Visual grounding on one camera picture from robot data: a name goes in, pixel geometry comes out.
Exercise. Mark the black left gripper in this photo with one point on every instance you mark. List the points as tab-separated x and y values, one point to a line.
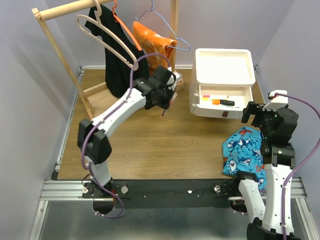
166	104

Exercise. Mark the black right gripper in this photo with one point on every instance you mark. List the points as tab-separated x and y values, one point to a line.
254	108

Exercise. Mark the red transparent pen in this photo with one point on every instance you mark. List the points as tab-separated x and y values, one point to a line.
170	102

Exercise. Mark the brown top drawer pull tab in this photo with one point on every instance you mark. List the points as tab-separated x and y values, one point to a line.
225	114

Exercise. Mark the black orange highlighter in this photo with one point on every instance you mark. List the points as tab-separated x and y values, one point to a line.
223	102

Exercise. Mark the white three-drawer organizer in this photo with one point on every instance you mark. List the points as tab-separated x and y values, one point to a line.
221	71

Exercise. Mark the white marker yellow cap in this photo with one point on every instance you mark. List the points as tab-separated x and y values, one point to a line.
207	99

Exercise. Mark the white marker pink cap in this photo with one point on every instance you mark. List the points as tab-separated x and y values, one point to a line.
212	96

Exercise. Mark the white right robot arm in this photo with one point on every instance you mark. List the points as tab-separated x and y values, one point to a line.
270	218

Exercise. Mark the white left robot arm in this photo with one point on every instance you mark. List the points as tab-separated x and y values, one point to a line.
93	135

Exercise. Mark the blue shark print cloth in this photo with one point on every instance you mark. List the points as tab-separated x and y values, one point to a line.
242	152

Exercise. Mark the orange tie-dye garment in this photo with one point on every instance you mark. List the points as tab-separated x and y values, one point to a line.
152	42

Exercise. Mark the orange plastic hanger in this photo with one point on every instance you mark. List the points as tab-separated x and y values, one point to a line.
139	48

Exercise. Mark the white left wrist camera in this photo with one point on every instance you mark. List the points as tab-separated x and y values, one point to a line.
173	80

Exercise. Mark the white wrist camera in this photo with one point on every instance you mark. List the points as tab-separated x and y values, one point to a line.
278	99
173	80

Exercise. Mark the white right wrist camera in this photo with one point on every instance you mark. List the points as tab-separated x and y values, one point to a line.
278	99

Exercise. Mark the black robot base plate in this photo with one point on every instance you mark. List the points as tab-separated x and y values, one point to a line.
165	194

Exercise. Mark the aluminium frame rail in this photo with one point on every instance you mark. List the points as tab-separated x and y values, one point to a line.
63	214

